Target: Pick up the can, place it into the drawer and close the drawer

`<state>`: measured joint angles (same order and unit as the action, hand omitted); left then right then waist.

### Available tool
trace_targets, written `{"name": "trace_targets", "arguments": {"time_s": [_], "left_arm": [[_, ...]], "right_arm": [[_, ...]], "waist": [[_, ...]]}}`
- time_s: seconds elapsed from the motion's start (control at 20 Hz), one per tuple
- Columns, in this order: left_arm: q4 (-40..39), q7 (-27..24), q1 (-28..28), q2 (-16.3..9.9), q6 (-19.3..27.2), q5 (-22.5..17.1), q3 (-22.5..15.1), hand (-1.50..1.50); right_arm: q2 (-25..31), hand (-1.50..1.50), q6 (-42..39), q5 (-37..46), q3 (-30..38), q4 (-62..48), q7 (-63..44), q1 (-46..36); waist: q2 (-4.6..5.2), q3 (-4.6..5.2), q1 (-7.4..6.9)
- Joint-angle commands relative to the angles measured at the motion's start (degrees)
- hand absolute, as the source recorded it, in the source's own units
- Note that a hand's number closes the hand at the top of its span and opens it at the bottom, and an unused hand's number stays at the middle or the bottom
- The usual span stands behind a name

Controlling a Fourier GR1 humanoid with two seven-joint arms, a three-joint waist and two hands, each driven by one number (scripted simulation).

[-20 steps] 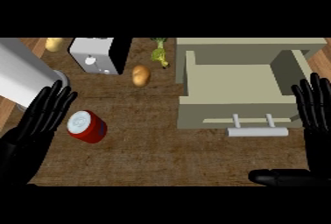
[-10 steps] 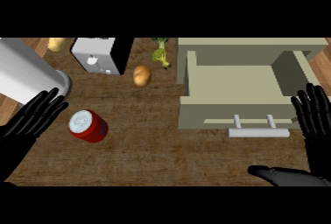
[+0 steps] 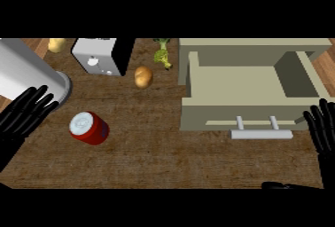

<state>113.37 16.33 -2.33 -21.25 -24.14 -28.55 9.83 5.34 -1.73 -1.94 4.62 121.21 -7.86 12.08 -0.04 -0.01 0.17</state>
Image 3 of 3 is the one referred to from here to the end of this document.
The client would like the pale grey drawer handle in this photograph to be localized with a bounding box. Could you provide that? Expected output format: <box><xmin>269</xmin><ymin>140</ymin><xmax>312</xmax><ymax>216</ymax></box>
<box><xmin>229</xmin><ymin>115</ymin><xmax>296</xmax><ymax>140</ymax></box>

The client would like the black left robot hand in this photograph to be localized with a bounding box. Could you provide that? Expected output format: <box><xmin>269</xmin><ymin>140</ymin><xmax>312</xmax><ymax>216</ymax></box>
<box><xmin>0</xmin><ymin>84</ymin><xmax>61</xmax><ymax>173</ymax></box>

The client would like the brown potato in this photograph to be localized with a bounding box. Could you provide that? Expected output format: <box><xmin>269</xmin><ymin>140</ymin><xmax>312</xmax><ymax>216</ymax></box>
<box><xmin>134</xmin><ymin>66</ymin><xmax>156</xmax><ymax>90</ymax></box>

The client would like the green broccoli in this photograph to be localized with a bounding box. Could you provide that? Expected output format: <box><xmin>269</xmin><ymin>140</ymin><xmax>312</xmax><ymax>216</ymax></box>
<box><xmin>153</xmin><ymin>38</ymin><xmax>175</xmax><ymax>71</ymax></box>

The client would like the white toaster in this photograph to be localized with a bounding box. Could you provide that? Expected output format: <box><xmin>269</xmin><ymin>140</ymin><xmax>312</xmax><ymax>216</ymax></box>
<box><xmin>72</xmin><ymin>38</ymin><xmax>138</xmax><ymax>77</ymax></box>

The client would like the large white cylinder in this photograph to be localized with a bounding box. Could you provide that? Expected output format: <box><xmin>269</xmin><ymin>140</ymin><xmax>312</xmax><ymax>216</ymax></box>
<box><xmin>0</xmin><ymin>38</ymin><xmax>73</xmax><ymax>106</ymax></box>

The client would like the red can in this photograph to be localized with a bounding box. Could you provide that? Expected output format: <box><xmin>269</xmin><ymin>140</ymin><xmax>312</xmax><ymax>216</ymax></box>
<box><xmin>69</xmin><ymin>111</ymin><xmax>111</xmax><ymax>146</ymax></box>

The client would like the yellow potato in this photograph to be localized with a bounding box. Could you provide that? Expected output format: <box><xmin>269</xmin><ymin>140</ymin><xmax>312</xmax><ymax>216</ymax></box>
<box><xmin>48</xmin><ymin>38</ymin><xmax>69</xmax><ymax>54</ymax></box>

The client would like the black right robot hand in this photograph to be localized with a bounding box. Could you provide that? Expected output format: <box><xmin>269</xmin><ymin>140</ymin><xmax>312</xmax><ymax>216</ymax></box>
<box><xmin>260</xmin><ymin>98</ymin><xmax>335</xmax><ymax>190</ymax></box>

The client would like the beige drawer cabinet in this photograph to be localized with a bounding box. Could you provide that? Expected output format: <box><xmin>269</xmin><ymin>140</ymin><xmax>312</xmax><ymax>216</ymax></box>
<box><xmin>178</xmin><ymin>38</ymin><xmax>334</xmax><ymax>87</ymax></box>

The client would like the beige open drawer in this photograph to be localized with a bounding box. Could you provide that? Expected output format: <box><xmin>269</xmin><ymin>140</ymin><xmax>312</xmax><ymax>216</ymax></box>
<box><xmin>179</xmin><ymin>51</ymin><xmax>334</xmax><ymax>132</ymax></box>

